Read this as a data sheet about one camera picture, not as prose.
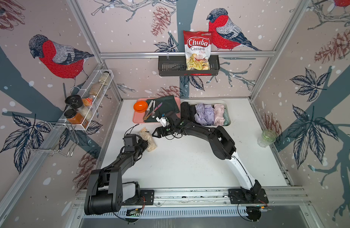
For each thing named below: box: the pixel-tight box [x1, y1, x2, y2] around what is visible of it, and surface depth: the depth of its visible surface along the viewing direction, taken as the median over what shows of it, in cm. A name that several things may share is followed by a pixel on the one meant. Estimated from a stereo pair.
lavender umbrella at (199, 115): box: [194, 103, 208, 126], surface depth 97 cm
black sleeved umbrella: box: [180, 101, 191, 121], surface depth 102 cm
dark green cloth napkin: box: [144, 95, 180, 122], surface depth 117 cm
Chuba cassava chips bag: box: [183, 30, 214, 71], surface depth 85 cm
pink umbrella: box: [213, 103, 225, 126], surface depth 100 cm
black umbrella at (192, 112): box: [189, 104, 197, 124], surface depth 102 cm
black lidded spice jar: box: [64, 94, 84, 109], surface depth 63 cm
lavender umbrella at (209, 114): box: [204, 104, 215, 126], surface depth 101 cm
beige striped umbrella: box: [139, 126, 157, 152], surface depth 95 cm
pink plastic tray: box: [133, 96, 181, 124], surface depth 112 cm
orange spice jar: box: [63, 108, 89, 129], surface depth 62 cm
